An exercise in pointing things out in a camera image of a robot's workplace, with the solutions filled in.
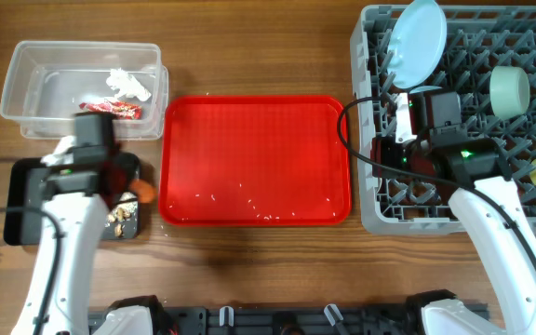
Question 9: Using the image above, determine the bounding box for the mint green bowl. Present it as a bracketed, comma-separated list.
[489, 66, 530, 120]

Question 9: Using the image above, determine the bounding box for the light blue bowl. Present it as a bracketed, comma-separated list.
[409, 86, 442, 94]

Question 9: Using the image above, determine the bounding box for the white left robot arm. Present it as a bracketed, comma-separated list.
[12, 112, 155, 334]

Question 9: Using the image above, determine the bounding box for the clear plastic bin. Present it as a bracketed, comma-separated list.
[0, 41, 169, 140]

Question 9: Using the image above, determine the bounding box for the light blue plate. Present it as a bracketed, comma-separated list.
[387, 0, 448, 89]

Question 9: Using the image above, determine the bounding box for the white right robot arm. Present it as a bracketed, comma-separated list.
[369, 88, 536, 334]

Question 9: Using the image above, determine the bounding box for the red foil wrapper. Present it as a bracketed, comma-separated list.
[79, 100, 142, 120]

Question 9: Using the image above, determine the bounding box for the orange carrot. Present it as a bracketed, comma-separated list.
[128, 179, 156, 204]

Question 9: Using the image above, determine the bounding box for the crumpled white tissue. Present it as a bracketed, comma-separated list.
[105, 68, 152, 101]

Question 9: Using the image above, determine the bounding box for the red plastic tray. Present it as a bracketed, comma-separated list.
[157, 95, 352, 227]

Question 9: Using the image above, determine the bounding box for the black tray bin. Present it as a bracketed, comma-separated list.
[3, 152, 141, 247]

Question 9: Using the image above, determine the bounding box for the rice and food waste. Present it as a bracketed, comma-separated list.
[103, 193, 140, 239]

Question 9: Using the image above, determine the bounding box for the grey dishwasher rack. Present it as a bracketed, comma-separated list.
[350, 5, 536, 235]

